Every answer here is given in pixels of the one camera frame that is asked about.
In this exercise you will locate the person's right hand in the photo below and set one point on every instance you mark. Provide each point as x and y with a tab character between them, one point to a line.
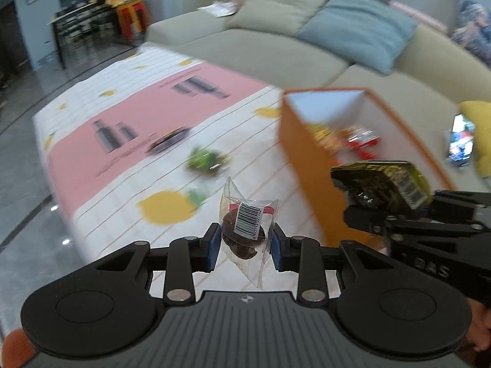
481	326

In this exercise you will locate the white paper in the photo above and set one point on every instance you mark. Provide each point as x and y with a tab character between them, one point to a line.
220	9

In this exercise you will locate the yellow pillow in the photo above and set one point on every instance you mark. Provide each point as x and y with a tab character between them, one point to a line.
479	122

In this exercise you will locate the pink and white printed tablecloth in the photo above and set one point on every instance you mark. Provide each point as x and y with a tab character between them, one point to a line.
153	96

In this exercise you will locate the red orange stool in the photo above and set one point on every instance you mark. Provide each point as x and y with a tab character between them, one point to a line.
130	19

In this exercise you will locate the smartphone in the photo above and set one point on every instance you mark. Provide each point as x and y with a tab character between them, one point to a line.
462	138

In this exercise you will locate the red orange snack packet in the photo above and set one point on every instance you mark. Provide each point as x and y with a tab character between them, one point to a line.
360	140

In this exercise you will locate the blue patterned pillow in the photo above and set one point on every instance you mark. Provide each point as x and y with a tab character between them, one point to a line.
473	27

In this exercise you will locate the beige sofa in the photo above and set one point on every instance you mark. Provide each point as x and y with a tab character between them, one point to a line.
249	50

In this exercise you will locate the green snack packet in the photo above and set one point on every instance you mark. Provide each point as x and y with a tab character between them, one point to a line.
205	159

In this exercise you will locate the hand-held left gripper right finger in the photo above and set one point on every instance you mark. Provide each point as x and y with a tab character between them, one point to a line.
278	247

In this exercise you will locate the orange cardboard box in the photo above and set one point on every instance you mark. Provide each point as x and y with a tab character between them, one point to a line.
307	176

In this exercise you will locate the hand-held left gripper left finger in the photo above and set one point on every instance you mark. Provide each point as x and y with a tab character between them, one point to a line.
212	247

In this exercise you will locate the chocolate muffin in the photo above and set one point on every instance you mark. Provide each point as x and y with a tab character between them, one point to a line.
243	234

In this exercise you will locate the black and yellow snack packet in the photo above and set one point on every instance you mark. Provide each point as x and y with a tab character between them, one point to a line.
379	184

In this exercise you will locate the dark purple snack bar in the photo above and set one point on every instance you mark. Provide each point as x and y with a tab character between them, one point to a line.
168	140

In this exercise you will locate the pink cloth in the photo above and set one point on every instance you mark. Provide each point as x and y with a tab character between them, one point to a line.
418	15

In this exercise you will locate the beige pillow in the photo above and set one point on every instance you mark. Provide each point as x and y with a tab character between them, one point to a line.
276	7

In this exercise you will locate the orange round object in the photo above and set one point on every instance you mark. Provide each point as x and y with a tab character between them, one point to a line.
13	349

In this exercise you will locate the light blue pillow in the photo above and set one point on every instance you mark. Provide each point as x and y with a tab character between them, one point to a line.
356	30

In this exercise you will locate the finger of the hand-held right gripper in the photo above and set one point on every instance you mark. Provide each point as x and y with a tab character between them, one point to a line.
364	218
460	205

